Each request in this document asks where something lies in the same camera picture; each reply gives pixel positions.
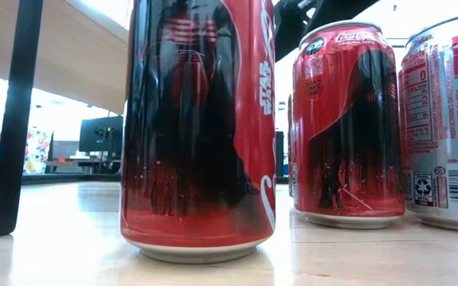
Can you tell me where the colourful patterned bag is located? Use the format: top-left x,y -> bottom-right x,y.
22,127 -> 54,176

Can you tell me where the background desk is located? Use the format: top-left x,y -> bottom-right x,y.
45,157 -> 122,175

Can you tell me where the red Coca-Cola can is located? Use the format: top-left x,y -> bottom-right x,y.
286,93 -> 296,199
119,0 -> 277,265
291,19 -> 407,230

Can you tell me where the wooden shelf with black legs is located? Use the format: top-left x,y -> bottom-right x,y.
0,0 -> 130,239

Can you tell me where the black metal table frame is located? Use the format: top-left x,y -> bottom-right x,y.
0,173 -> 122,187

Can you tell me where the silver Diet Coke can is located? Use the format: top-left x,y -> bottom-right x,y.
397,10 -> 458,234

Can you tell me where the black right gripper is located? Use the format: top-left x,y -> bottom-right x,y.
274,0 -> 381,63

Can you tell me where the black computer monitor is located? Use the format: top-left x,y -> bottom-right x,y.
78,114 -> 124,156

